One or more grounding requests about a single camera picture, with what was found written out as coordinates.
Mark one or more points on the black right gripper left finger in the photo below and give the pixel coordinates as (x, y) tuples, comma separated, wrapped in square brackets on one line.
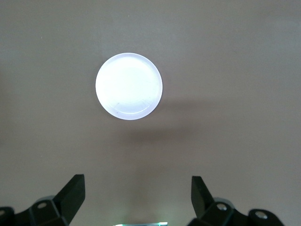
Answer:
[(68, 200)]

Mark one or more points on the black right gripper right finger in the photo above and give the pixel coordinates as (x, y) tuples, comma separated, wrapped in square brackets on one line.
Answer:
[(202, 200)]

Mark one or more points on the pink round plate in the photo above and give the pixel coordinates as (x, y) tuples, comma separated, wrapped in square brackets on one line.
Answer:
[(129, 86)]

